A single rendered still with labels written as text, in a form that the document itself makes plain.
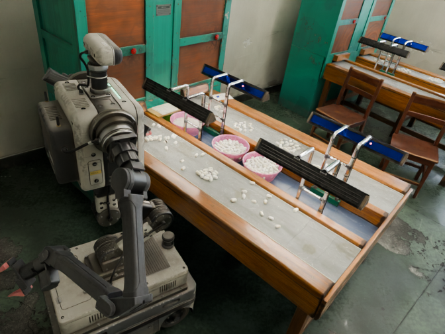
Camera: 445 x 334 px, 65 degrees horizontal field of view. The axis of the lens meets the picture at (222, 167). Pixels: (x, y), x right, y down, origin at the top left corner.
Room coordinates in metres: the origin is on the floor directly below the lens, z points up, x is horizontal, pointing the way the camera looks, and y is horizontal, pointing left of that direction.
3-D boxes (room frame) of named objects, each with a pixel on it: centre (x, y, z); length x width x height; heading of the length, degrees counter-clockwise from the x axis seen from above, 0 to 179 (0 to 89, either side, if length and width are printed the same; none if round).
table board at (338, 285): (1.44, -0.90, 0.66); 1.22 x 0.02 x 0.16; 143
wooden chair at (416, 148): (3.12, -1.85, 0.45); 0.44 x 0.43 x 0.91; 67
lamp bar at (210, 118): (2.03, 0.35, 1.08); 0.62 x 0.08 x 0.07; 53
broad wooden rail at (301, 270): (1.55, 0.17, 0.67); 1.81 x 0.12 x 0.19; 53
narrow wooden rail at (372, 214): (2.12, -0.26, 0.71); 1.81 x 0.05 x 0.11; 53
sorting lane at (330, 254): (1.72, 0.04, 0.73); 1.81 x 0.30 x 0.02; 53
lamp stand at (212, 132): (2.41, 0.06, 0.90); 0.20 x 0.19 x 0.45; 53
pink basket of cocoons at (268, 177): (1.92, -0.26, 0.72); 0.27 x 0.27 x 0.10
